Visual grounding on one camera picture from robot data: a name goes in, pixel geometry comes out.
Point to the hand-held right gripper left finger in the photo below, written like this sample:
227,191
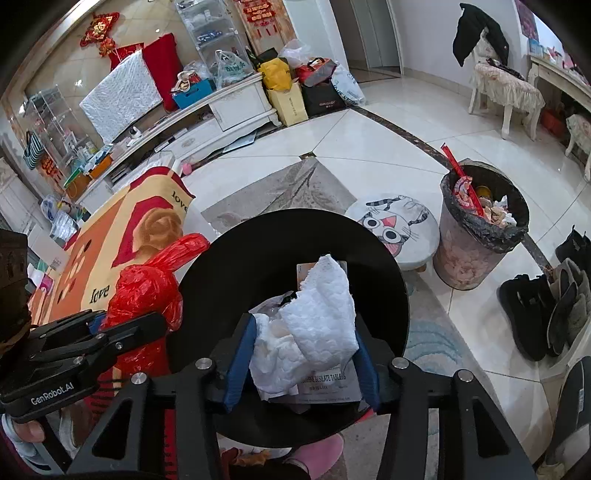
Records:
238,364

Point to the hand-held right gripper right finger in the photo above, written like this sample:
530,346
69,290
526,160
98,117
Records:
371,383

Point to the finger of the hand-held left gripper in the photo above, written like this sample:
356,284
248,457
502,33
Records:
134,330
69,325

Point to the red plastic bag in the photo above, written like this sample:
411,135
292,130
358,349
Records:
143,295

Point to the long white tablet box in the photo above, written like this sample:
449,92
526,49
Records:
328,385

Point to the white quilted paper towel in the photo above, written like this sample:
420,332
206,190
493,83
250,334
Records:
323,314

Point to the black trash bin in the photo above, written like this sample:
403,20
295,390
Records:
231,267

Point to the grey trash can with liner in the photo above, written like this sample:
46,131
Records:
466,263

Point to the person's left hand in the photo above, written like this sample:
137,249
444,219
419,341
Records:
27,434

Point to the orange cream red printed blanket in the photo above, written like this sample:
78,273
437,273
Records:
92,258

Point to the pink slipper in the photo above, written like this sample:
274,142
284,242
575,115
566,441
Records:
321,454

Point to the cat face stool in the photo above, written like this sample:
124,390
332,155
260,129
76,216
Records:
392,226

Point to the orange box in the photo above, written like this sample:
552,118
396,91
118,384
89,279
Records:
100,167

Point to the black shoes pile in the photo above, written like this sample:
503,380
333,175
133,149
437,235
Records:
521,314

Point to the striped tote bag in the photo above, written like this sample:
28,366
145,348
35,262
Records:
34,150

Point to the grey patterned rug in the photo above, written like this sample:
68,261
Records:
286,184

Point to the grey shoe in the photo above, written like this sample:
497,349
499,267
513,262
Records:
575,410

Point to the clear acrylic shelf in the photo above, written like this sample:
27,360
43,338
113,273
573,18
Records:
51,120
207,27

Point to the red stick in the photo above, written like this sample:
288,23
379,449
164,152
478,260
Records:
455,166

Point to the white quilted TV cover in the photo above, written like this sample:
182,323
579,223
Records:
120,97

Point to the blue basket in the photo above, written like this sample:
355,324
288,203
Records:
194,94

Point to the white TV cabinet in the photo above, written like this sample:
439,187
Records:
240,106

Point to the red cushion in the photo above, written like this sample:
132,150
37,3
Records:
161,69

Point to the cream paper bag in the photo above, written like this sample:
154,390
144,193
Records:
288,106

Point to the black paper bag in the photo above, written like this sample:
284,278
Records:
323,99

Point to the green print plastic bag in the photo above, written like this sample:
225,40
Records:
233,69

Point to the yellow shopping bag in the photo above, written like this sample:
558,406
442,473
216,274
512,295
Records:
274,74

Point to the white printed carrier bag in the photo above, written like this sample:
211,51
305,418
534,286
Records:
346,87

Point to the red gift bag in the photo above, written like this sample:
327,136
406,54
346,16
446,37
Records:
316,71

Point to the white crumpled plastic bag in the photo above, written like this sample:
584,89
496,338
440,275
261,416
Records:
295,50

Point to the white chair with floral cover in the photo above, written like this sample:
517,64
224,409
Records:
508,92

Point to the white floral stool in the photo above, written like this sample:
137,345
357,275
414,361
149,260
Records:
579,127

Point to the red hanging banner decoration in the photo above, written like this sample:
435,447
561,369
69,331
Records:
258,11

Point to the white desk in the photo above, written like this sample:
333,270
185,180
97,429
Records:
554,74

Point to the black jacket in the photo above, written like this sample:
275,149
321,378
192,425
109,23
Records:
475,32

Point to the small red wall decoration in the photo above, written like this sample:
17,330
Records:
51,167

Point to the white security camera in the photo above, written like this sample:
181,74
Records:
136,133

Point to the red knot wall decoration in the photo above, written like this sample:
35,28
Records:
99,32

